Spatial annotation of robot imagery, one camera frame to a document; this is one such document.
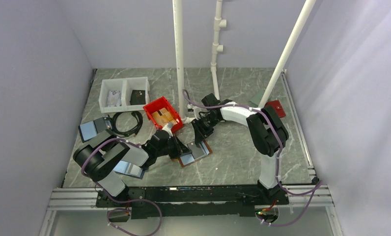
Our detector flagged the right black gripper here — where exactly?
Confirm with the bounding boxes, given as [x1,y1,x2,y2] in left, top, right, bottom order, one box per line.
[191,115,220,146]

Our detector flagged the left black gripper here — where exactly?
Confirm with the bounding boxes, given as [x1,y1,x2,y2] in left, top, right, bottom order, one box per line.
[156,133,192,159]

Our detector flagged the brown leather card holder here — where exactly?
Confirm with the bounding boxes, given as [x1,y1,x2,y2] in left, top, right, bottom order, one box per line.
[176,141,212,168]

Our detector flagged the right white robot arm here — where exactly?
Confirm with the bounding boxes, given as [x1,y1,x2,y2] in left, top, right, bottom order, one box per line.
[191,93,289,204]

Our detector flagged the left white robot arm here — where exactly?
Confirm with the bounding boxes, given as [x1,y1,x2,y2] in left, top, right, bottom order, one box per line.
[73,129,192,207]

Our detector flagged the green card holder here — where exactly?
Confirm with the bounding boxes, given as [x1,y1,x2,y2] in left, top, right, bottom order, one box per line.
[249,89,265,107]

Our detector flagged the blue card holder open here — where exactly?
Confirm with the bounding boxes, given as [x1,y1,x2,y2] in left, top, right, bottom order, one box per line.
[113,161,145,179]

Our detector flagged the black card in tray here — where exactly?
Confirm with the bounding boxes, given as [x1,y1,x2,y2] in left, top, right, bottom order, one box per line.
[130,89,146,105]

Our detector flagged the red card holder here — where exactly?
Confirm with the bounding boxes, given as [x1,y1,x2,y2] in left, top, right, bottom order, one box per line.
[265,100,286,118]

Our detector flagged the patterned card in tray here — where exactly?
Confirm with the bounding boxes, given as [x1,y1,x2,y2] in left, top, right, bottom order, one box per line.
[106,90,122,107]

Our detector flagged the grey blue card holder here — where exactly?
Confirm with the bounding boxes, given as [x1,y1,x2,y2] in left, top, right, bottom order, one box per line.
[78,116,112,143]

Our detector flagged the brown items in bin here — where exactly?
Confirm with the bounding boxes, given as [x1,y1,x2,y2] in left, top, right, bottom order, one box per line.
[151,108,177,127]

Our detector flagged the red plastic bin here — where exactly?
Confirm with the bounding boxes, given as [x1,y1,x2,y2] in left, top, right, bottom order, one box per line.
[143,96,184,134]

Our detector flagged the white divided tray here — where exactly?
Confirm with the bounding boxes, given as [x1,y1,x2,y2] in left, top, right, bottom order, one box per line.
[99,77,150,114]

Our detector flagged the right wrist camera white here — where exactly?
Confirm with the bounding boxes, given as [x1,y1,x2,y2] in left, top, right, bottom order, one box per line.
[187,108,198,122]

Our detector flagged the black coiled cable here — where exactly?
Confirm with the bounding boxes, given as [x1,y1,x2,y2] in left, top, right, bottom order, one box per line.
[111,111,143,138]

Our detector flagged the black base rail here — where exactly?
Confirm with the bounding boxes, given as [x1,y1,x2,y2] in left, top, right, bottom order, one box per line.
[96,184,289,219]

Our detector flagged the white PVC pipe frame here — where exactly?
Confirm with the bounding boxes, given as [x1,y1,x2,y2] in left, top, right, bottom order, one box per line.
[172,0,316,124]

